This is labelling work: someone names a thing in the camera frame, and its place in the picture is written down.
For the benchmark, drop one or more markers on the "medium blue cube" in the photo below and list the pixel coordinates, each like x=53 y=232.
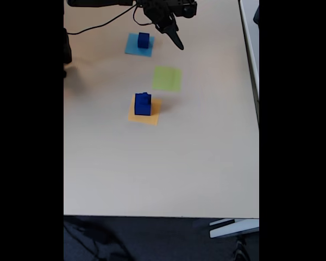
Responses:
x=143 y=40

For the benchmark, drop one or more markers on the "small blue cube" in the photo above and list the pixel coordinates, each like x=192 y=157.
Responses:
x=146 y=100

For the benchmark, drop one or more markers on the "blue paper square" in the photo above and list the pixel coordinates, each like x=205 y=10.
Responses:
x=130 y=49

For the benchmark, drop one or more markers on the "green paper square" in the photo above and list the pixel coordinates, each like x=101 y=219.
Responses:
x=167 y=79

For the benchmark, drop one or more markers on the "orange paper square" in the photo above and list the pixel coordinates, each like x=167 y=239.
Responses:
x=141 y=119

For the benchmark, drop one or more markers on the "largest blue cube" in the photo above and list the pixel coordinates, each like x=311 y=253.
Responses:
x=140 y=108

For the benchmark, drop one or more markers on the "dark blue object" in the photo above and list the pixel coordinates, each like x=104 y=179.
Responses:
x=256 y=15

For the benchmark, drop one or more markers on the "white table foot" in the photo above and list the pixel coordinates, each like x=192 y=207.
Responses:
x=233 y=229

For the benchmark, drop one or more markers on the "black camera box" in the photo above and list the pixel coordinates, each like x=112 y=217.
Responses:
x=186 y=8

